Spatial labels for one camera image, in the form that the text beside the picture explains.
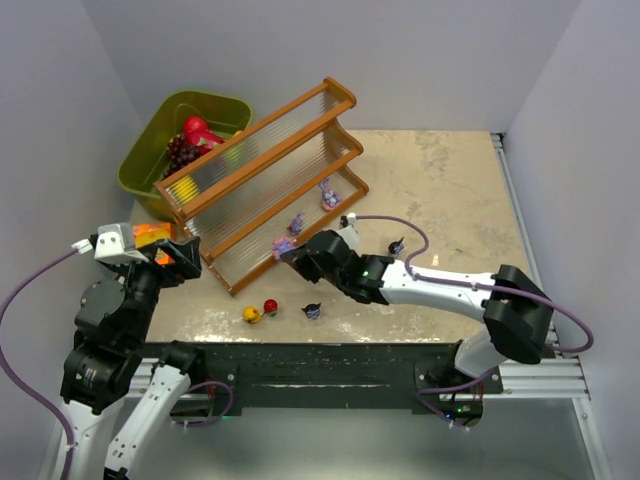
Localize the yellow duck toy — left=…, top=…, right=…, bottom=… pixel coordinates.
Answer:
left=243, top=306, right=262, bottom=325

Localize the purple figure pink donut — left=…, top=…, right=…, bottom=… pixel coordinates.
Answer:
left=271, top=236, right=296, bottom=261

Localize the green plastic lime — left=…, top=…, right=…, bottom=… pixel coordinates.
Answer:
left=223, top=144, right=242, bottom=169

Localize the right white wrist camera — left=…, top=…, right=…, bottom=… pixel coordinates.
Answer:
left=337, top=213, right=360, bottom=250

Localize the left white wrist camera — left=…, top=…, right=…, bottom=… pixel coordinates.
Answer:
left=71, top=223, right=149, bottom=265

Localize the purple bunny red bow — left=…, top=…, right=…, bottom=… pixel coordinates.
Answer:
left=287, top=212, right=304, bottom=236

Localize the dark purple grape bunch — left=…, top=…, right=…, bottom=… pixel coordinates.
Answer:
left=162, top=133, right=203, bottom=179

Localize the purple bunny pink base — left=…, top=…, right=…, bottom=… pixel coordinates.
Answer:
left=318, top=178, right=342, bottom=211

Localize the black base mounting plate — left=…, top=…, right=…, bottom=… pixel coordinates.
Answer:
left=114, top=342, right=557, bottom=416

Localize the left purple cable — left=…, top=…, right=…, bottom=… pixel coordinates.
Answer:
left=0, top=244, right=86, bottom=480

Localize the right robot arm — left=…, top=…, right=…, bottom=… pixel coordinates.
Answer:
left=147, top=260, right=490, bottom=346

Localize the black-headed purple striped figure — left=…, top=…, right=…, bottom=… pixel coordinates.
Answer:
left=301, top=302, right=322, bottom=320

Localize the black figure toy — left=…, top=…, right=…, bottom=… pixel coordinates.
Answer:
left=388, top=237, right=404, bottom=257

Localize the yellow plastic lemon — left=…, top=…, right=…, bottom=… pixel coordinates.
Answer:
left=171, top=176, right=200, bottom=205

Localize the aluminium frame rail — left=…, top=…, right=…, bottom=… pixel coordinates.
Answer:
left=491, top=131, right=611, bottom=480

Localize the red heart toy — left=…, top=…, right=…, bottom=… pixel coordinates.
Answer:
left=263, top=299, right=278, bottom=317

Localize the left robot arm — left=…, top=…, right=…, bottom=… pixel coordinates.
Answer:
left=58, top=232, right=206, bottom=479

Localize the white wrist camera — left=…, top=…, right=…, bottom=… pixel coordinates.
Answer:
left=71, top=223, right=149, bottom=265
left=337, top=213, right=360, bottom=250

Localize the orange snack box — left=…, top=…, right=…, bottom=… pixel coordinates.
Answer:
left=133, top=222, right=176, bottom=249

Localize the green plastic bin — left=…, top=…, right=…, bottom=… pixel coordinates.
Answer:
left=117, top=90, right=253, bottom=221

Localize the orange three-tier ribbed shelf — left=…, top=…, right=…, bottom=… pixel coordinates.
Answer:
left=155, top=77, right=369, bottom=295

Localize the red dragon fruit toy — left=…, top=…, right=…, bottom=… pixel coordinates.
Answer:
left=182, top=116, right=225, bottom=154

